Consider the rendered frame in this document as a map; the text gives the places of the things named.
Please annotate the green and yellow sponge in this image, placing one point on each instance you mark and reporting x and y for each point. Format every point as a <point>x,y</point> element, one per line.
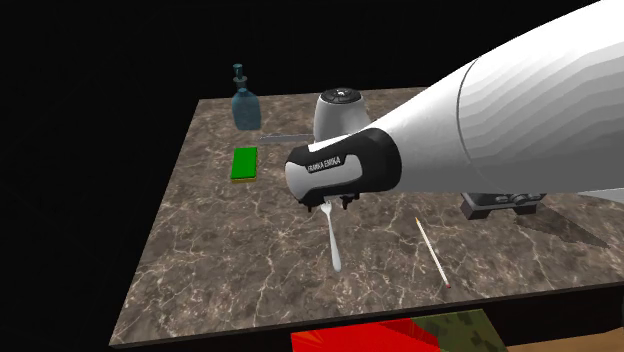
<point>244,163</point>

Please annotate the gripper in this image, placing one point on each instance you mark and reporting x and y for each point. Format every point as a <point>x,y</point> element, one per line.
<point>336,196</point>

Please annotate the grey knife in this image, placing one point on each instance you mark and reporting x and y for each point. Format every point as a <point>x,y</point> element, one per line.
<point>282,138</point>

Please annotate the silver fork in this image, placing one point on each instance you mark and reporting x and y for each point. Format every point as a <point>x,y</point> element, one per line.
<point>333,244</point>

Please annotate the white pencil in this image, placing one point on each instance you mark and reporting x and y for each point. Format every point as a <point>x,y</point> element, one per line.
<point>433,253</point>

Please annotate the blue glass soap dispenser bottle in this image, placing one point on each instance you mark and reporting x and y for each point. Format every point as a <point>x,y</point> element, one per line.
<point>246,111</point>

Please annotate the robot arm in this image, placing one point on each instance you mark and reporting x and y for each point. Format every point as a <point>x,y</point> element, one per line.
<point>512,112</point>

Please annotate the black and grey appliance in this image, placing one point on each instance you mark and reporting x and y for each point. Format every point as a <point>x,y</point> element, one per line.
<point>492,204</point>

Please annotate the red and camouflage robot stand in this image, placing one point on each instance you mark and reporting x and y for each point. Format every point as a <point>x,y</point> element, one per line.
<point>360,339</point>

